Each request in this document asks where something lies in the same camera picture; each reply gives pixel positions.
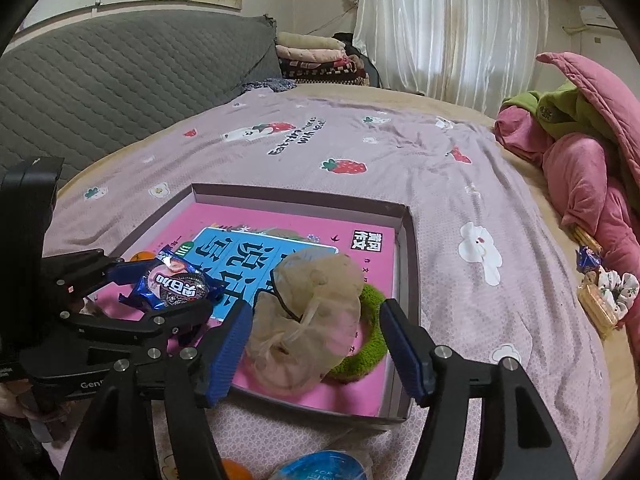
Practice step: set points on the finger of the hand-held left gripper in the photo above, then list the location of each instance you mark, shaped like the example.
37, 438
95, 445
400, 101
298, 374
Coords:
150, 332
80, 270

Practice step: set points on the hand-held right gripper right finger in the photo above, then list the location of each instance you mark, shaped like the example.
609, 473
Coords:
405, 355

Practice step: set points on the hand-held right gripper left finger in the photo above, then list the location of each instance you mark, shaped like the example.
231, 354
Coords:
230, 355

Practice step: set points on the green fuzzy hair scrunchie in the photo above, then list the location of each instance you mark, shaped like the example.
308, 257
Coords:
357, 362

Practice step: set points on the blue cookie packet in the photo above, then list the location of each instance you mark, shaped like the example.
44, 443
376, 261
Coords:
172, 285

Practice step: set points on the orange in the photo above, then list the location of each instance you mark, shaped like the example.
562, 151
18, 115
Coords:
235, 471
142, 256

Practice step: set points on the beige mesh pouch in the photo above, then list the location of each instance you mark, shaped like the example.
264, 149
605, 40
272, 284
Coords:
310, 320

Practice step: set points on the toy egg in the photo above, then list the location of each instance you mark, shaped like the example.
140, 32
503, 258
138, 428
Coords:
320, 466

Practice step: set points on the grey cardboard box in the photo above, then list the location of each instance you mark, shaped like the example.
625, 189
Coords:
300, 196

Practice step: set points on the pink book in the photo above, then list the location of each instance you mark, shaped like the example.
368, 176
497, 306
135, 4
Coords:
350, 240

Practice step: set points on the grey quilted headboard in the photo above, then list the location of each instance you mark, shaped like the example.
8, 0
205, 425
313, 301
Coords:
100, 90

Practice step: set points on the yellow wafer packet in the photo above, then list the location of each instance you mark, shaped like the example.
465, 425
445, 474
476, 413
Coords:
585, 237
595, 305

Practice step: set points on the blue wrapped candy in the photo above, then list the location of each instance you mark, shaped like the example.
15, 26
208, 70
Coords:
589, 259

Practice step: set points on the strawberry printed blanket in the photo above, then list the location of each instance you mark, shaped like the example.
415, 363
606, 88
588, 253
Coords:
350, 150

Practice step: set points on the white hair scrunchie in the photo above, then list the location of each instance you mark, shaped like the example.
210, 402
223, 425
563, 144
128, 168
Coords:
622, 290

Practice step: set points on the pink quilt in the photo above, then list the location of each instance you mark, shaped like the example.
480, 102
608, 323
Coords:
580, 175

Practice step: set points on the dark patterned cloth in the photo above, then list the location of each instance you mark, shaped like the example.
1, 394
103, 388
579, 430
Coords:
267, 85

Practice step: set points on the green blanket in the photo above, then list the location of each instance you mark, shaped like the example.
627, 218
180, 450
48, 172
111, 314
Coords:
555, 110

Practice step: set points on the stack of folded blankets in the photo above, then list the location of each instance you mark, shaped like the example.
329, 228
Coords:
315, 57

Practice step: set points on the white sheer curtain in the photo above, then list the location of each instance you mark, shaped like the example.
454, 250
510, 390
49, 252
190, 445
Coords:
450, 30

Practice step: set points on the white air conditioner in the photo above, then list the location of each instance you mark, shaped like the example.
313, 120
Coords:
597, 16

